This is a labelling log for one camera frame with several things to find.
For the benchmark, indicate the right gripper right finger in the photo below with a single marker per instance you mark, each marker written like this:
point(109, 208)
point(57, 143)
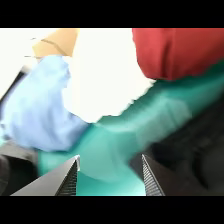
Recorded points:
point(156, 180)

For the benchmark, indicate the black garment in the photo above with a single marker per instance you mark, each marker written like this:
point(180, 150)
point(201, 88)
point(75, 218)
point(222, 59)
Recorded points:
point(193, 150)

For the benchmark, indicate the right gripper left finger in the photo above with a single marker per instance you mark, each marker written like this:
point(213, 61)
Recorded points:
point(60, 181)

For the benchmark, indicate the tan garment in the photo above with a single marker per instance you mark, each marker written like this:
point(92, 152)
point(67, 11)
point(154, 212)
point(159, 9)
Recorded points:
point(60, 41)

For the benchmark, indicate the red garment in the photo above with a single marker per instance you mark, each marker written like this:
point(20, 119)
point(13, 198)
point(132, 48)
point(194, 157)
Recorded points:
point(180, 51)

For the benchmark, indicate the green garment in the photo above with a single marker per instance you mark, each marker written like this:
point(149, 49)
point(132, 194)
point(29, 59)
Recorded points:
point(110, 150)

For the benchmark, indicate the light blue garment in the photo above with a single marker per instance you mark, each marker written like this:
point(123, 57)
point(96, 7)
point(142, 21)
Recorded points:
point(40, 110)

